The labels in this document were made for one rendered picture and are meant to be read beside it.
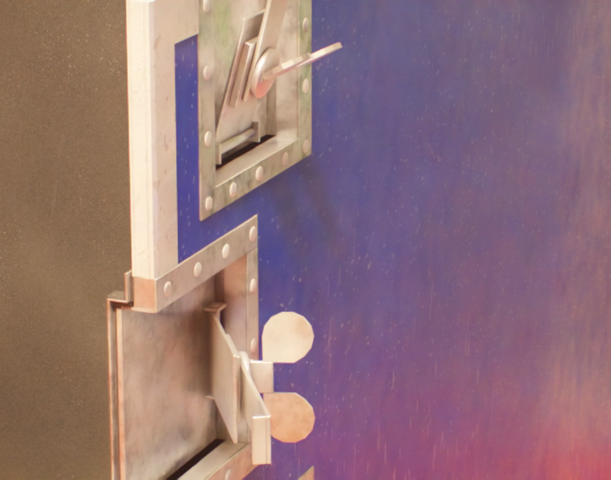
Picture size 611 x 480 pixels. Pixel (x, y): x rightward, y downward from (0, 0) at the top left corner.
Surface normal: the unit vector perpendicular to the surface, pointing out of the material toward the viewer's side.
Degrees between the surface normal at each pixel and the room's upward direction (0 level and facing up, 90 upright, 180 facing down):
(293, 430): 86
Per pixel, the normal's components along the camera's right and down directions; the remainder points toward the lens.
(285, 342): -0.12, 0.22
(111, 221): -0.39, 0.27
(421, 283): 0.92, 0.11
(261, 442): 0.19, 0.29
